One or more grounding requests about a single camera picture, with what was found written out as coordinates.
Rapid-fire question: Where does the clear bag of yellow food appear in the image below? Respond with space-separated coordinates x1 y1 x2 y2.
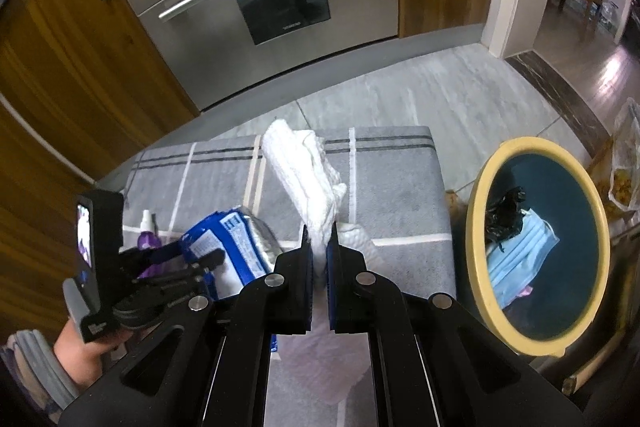
606 97 640 229

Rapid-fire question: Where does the person's left forearm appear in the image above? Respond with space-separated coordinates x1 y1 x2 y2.
0 328 82 414

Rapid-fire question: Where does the blue face mask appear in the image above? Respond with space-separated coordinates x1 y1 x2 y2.
486 207 561 310

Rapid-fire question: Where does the blue and white packet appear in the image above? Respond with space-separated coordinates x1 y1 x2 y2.
179 206 284 304

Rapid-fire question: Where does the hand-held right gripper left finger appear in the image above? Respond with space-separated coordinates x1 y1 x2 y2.
60 224 316 427

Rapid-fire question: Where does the purple spray bottle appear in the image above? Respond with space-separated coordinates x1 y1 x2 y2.
137 209 163 279

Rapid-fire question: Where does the person's left hand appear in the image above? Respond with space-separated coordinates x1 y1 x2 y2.
54 321 132 384

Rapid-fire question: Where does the grey striped mat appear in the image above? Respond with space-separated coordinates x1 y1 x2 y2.
120 125 459 427

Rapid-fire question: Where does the white tissue paper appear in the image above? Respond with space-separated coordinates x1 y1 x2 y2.
271 221 384 409

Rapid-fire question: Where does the white paper towel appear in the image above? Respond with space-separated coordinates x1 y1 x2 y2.
262 119 349 253

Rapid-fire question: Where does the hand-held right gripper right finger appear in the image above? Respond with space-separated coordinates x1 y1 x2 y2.
325 224 586 427

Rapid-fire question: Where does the wooden cabinet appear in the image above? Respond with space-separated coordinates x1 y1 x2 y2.
0 0 202 320

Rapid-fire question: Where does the stainless steel oven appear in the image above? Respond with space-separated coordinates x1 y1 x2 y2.
90 0 402 114

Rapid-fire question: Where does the teal bin with yellow rim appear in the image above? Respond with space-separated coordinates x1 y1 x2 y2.
464 137 612 359

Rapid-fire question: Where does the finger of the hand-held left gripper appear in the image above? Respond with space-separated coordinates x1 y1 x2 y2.
120 238 201 280
134 248 227 290

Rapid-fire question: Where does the black plastic bag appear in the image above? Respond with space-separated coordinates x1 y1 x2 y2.
486 187 529 254

